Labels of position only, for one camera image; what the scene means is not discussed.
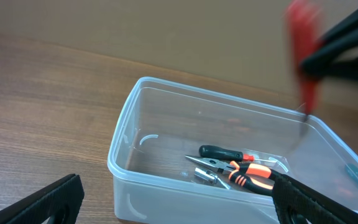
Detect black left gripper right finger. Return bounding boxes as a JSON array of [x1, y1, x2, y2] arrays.
[[272, 174, 358, 224]]

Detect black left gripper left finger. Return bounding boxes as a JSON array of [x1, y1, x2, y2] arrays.
[[0, 174, 85, 224]]

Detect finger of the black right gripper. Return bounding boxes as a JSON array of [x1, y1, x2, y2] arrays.
[[300, 29, 358, 82], [320, 0, 358, 47]]

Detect orange black needle-nose pliers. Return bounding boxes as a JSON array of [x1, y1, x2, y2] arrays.
[[185, 155, 279, 197]]

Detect red handled snips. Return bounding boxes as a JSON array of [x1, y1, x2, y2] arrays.
[[285, 0, 321, 144]]

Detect black red handled screwdriver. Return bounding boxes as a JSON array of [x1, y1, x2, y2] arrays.
[[199, 145, 276, 163]]

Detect clear plastic container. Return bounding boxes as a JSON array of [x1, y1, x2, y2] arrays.
[[107, 76, 358, 224]]

